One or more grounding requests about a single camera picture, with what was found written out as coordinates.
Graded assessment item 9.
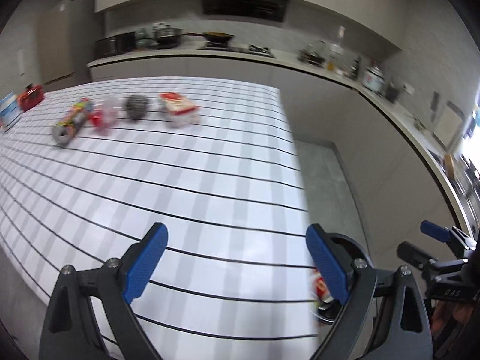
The gas stove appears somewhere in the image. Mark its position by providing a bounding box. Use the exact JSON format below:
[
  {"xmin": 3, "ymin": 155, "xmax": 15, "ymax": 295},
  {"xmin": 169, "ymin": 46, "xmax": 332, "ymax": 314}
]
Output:
[{"xmin": 199, "ymin": 42, "xmax": 275, "ymax": 59}]

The person's right hand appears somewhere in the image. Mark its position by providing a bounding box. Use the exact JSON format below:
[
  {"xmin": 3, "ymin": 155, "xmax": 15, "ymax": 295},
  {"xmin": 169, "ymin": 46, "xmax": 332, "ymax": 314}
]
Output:
[{"xmin": 429, "ymin": 301, "xmax": 480, "ymax": 340}]

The red white carton box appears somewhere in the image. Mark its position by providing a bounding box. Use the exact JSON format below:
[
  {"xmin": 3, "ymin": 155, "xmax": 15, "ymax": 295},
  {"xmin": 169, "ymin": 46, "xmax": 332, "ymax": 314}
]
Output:
[{"xmin": 160, "ymin": 92, "xmax": 200, "ymax": 128}]

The red paper cup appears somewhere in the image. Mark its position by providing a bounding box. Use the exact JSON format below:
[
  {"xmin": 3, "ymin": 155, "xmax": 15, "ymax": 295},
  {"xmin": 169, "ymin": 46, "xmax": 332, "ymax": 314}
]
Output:
[{"xmin": 312, "ymin": 269, "xmax": 335, "ymax": 304}]

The black utensil holder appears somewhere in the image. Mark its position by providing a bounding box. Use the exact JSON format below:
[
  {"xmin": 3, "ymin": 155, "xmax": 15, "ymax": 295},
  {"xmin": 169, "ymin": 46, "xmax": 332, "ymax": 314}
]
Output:
[{"xmin": 383, "ymin": 80, "xmax": 401, "ymax": 103}]

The white rice cooker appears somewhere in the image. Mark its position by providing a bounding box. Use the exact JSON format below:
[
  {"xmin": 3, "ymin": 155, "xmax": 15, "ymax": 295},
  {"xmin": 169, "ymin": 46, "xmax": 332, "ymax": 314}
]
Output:
[{"xmin": 362, "ymin": 64, "xmax": 385, "ymax": 94}]

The black trash bucket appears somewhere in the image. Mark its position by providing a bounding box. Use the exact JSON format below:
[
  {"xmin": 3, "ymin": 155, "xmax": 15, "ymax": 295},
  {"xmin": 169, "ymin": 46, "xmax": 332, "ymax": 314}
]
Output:
[{"xmin": 306, "ymin": 223, "xmax": 374, "ymax": 325}]

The green ceramic teapot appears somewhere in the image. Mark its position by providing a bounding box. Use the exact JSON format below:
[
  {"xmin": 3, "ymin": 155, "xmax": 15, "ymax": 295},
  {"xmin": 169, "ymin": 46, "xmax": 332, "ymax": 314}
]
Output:
[{"xmin": 135, "ymin": 28, "xmax": 152, "ymax": 50}]

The black microwave oven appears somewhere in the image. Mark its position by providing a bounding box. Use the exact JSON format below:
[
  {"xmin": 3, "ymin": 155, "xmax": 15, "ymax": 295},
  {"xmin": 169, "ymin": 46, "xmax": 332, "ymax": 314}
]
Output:
[{"xmin": 94, "ymin": 32, "xmax": 136, "ymax": 59}]

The dark glass bottle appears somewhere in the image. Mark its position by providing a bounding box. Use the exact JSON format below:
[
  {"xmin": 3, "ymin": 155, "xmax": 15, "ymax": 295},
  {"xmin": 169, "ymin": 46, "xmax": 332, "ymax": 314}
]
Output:
[{"xmin": 349, "ymin": 55, "xmax": 362, "ymax": 80}]

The black cleaver knife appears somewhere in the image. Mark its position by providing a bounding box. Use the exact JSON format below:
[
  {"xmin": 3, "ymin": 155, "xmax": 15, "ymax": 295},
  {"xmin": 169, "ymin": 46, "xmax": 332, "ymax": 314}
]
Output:
[{"xmin": 430, "ymin": 91, "xmax": 440, "ymax": 123}]

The white cutting board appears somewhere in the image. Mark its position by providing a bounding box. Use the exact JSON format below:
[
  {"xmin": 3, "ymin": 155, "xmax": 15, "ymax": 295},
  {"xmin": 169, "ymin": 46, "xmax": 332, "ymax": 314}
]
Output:
[{"xmin": 433, "ymin": 101, "xmax": 465, "ymax": 151}]

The black wok with lid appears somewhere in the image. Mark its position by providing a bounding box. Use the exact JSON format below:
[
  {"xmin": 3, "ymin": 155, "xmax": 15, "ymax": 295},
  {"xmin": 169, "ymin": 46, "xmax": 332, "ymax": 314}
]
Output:
[{"xmin": 153, "ymin": 26, "xmax": 183, "ymax": 49}]

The steel wool scrubber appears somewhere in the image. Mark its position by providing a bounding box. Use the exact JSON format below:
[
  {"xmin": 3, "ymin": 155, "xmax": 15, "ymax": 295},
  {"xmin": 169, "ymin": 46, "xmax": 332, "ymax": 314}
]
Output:
[{"xmin": 123, "ymin": 94, "xmax": 149, "ymax": 121}]

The black frying pan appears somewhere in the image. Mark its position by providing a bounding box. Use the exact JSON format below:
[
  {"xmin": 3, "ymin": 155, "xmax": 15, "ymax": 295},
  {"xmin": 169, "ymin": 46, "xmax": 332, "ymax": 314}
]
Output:
[{"xmin": 184, "ymin": 32, "xmax": 234, "ymax": 45}]

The black colourful drink can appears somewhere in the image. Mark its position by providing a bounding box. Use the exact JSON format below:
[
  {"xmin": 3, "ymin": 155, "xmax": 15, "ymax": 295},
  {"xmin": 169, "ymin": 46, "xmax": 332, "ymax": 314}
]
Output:
[{"xmin": 52, "ymin": 97, "xmax": 94, "ymax": 147}]

